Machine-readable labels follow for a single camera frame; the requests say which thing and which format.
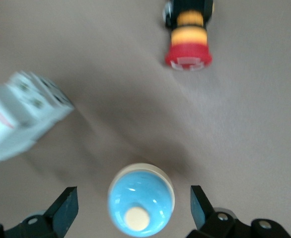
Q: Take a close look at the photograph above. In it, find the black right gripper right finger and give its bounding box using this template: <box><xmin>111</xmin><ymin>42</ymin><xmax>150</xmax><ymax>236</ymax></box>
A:
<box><xmin>185</xmin><ymin>184</ymin><xmax>291</xmax><ymax>238</ymax></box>

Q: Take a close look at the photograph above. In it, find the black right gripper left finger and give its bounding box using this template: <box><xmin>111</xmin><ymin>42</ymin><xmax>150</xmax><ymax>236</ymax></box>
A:
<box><xmin>0</xmin><ymin>186</ymin><xmax>79</xmax><ymax>238</ymax></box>

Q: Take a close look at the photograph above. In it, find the light blue call bell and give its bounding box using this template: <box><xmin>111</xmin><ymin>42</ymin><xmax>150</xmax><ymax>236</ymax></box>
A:
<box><xmin>107</xmin><ymin>162</ymin><xmax>175</xmax><ymax>238</ymax></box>

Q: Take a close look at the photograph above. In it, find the white red circuit breaker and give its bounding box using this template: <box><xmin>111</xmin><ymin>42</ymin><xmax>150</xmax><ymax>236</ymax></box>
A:
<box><xmin>0</xmin><ymin>70</ymin><xmax>75</xmax><ymax>166</ymax></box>

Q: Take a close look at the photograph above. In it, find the red yellow emergency stop button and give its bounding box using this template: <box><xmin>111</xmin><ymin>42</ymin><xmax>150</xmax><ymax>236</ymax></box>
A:
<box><xmin>161</xmin><ymin>0</ymin><xmax>215</xmax><ymax>73</ymax></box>

